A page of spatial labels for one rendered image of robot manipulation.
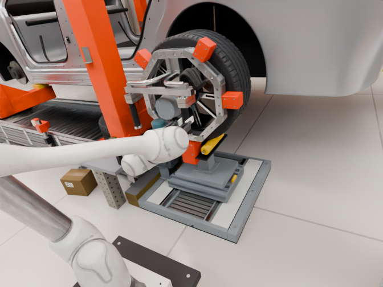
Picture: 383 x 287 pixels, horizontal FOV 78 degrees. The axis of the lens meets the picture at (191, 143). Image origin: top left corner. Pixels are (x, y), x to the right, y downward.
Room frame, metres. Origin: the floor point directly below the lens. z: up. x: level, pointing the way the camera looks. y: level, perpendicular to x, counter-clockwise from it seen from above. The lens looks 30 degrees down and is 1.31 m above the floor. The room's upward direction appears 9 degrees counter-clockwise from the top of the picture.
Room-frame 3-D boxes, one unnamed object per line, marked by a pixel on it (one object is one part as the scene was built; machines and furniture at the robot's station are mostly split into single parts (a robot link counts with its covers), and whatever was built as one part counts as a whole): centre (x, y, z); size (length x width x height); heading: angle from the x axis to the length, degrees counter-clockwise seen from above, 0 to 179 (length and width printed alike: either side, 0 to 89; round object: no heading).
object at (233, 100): (1.18, -0.25, 0.85); 0.09 x 0.08 x 0.07; 55
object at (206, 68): (1.36, 0.01, 0.85); 0.54 x 0.07 x 0.54; 55
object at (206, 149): (1.37, -0.14, 0.51); 0.29 x 0.06 x 0.06; 145
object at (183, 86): (1.20, 0.00, 1.03); 0.19 x 0.18 x 0.11; 145
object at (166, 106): (1.30, 0.05, 0.85); 0.21 x 0.14 x 0.14; 145
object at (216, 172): (1.50, -0.08, 0.32); 0.40 x 0.30 x 0.28; 55
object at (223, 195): (1.50, -0.07, 0.13); 0.50 x 0.36 x 0.10; 55
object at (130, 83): (1.31, 0.16, 1.03); 0.19 x 0.18 x 0.11; 145
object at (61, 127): (2.68, 1.26, 0.14); 2.47 x 0.85 x 0.27; 55
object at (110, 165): (1.48, 0.65, 0.44); 0.43 x 0.17 x 0.03; 55
